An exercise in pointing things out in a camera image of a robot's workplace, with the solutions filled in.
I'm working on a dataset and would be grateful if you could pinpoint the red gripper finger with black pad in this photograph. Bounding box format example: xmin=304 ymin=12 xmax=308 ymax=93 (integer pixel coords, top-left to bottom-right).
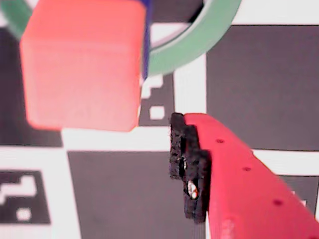
xmin=169 ymin=112 xmax=319 ymax=239

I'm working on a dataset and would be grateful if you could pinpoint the blue cube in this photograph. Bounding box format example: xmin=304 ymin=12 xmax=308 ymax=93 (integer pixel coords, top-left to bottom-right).
xmin=141 ymin=0 xmax=152 ymax=82

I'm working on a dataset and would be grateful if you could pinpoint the orange cube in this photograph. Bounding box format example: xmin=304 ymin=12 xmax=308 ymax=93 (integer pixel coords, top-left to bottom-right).
xmin=19 ymin=0 xmax=148 ymax=132

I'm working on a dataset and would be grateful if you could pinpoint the checkerboard marker mat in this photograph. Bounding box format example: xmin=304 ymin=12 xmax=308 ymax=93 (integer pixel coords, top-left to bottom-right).
xmin=0 ymin=0 xmax=319 ymax=239

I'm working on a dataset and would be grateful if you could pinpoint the green ring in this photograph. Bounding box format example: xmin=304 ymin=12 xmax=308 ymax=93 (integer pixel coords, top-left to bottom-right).
xmin=0 ymin=0 xmax=243 ymax=77

